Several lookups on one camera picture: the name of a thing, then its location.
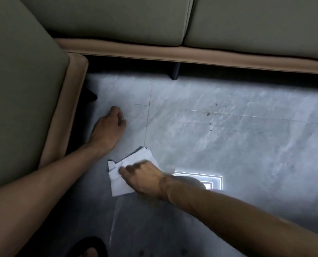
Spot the person's right hand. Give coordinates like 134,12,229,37
119,160,175,200

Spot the white tissue sheet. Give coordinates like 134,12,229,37
107,146,161,197

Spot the person's right forearm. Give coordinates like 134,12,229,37
163,175,318,257

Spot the person's left hand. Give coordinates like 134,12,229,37
88,105,127,150

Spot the person's left forearm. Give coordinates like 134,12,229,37
0,143,113,257

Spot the brown left sandal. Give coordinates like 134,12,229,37
68,236,109,257

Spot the beige leather sofa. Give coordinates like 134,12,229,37
0,0,318,196

